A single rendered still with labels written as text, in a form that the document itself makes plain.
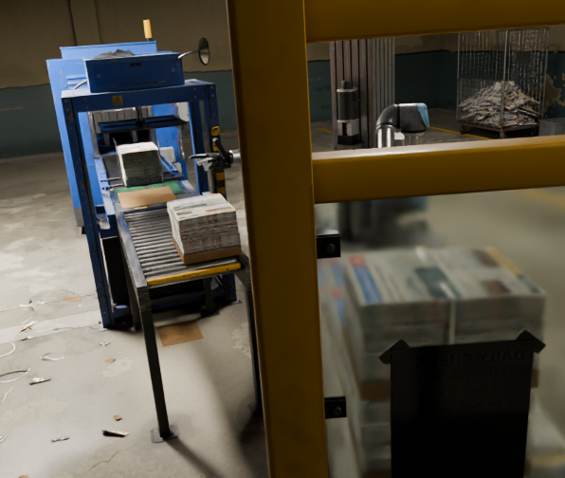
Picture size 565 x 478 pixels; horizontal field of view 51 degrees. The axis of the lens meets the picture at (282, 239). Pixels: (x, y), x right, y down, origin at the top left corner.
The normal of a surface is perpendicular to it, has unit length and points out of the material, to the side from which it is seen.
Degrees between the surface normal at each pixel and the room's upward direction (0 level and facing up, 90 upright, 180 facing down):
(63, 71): 90
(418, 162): 90
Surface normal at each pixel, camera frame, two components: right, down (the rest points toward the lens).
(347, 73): -0.58, 0.30
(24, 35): 0.33, 0.29
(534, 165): 0.03, 0.33
